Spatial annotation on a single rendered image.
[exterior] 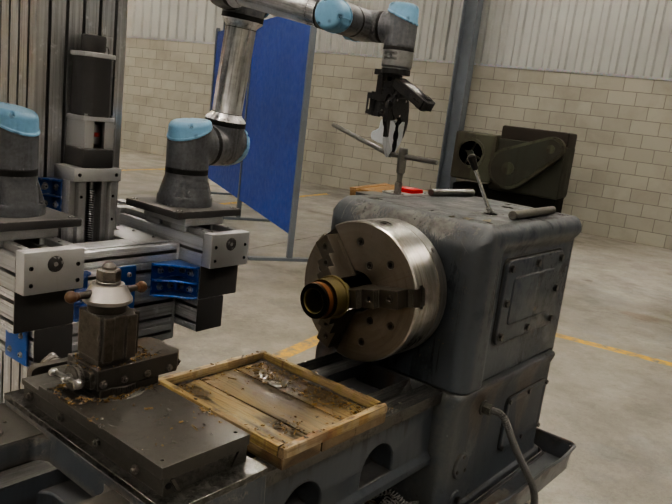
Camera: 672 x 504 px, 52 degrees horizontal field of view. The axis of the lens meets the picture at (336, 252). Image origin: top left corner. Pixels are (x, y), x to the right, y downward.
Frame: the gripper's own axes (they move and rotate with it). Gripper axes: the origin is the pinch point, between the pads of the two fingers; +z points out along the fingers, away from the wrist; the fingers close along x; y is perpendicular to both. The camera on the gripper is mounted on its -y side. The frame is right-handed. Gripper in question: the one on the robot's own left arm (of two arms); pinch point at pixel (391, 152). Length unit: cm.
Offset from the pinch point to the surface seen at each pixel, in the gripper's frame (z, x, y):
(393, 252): 18.9, 24.0, -19.8
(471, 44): -129, -875, 457
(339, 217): 17.7, 7.8, 7.7
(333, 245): 20.2, 27.0, -6.1
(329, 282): 25.8, 35.5, -12.7
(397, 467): 66, 22, -27
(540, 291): 31, -27, -34
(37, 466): 51, 92, -3
